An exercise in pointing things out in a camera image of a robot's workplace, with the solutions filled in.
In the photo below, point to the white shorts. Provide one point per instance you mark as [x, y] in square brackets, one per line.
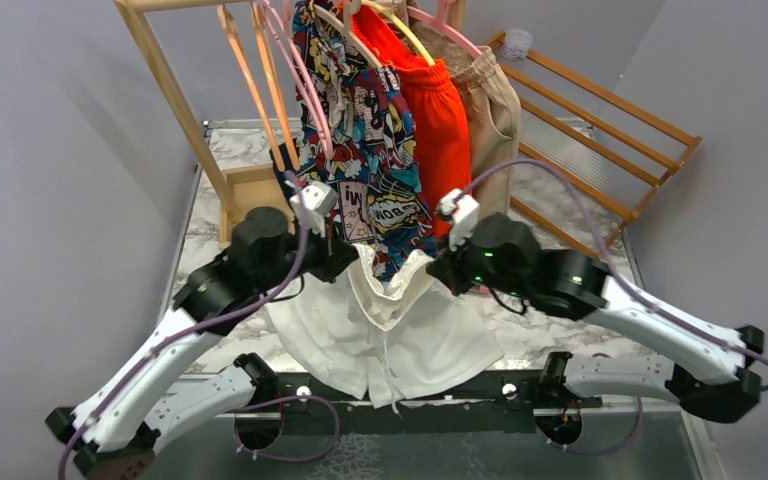
[385, 341]

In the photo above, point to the clear plastic cup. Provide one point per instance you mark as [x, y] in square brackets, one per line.
[516, 44]

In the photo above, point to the orange shorts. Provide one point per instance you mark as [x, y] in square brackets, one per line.
[442, 139]

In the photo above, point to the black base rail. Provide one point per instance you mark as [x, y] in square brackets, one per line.
[506, 401]

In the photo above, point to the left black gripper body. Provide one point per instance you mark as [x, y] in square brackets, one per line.
[319, 257]

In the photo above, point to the yellow hanger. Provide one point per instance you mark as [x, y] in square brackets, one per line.
[404, 28]

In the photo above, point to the wooden hanger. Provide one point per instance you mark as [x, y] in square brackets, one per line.
[344, 27]

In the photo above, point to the beige shorts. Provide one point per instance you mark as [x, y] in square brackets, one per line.
[492, 108]

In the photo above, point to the wooden slatted rack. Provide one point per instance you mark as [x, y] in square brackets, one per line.
[616, 153]

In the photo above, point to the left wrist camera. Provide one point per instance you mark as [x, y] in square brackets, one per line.
[312, 206]

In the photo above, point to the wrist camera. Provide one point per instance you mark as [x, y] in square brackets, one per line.
[461, 211]
[312, 206]

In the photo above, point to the wooden clothes rack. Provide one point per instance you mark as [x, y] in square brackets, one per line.
[133, 15]

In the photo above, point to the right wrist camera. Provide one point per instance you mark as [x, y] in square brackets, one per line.
[461, 211]

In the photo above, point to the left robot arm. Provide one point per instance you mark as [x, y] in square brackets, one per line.
[119, 430]

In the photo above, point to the pink hanger with beige shorts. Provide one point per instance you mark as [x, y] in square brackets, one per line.
[440, 21]

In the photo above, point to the comic print shorts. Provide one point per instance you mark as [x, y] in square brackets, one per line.
[359, 139]

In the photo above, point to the orange hanger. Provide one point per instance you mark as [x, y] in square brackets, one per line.
[267, 60]
[229, 26]

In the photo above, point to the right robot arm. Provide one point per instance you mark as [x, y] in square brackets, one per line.
[697, 365]

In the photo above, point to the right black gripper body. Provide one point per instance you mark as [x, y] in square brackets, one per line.
[466, 267]

